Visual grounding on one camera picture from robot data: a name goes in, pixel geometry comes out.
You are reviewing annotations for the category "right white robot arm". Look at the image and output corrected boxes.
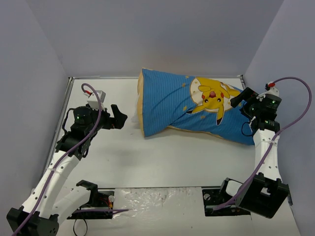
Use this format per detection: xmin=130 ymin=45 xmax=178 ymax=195
xmin=213 ymin=88 xmax=289 ymax=219

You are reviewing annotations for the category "white pillow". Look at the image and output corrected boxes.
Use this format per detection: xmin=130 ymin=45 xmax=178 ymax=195
xmin=131 ymin=114 xmax=139 ymax=123

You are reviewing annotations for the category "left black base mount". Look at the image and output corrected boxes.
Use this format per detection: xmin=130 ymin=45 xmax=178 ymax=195
xmin=67 ymin=189 xmax=115 ymax=220

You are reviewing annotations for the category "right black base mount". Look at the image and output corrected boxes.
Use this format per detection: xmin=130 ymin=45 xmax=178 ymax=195
xmin=202 ymin=187 xmax=251 ymax=217

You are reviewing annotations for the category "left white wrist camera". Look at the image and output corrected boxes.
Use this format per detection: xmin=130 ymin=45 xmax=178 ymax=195
xmin=87 ymin=90 xmax=106 ymax=111

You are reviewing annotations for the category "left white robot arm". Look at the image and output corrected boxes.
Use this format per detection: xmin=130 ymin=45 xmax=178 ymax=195
xmin=6 ymin=104 xmax=127 ymax=236

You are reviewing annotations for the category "blue yellow Pikachu pillowcase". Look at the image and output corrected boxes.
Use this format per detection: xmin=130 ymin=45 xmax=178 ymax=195
xmin=137 ymin=68 xmax=254 ymax=145

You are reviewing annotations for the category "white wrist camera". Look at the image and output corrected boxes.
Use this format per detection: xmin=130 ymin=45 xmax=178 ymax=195
xmin=257 ymin=82 xmax=279 ymax=99
xmin=87 ymin=90 xmax=106 ymax=111

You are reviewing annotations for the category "thin black cable loop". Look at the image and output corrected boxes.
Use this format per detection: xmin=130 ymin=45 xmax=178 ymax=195
xmin=73 ymin=217 xmax=88 ymax=235

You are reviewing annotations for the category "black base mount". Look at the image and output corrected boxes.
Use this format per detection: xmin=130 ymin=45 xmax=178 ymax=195
xmin=67 ymin=189 xmax=115 ymax=220
xmin=202 ymin=187 xmax=251 ymax=217

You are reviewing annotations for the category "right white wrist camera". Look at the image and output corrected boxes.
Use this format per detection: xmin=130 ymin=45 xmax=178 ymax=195
xmin=257 ymin=82 xmax=279 ymax=99

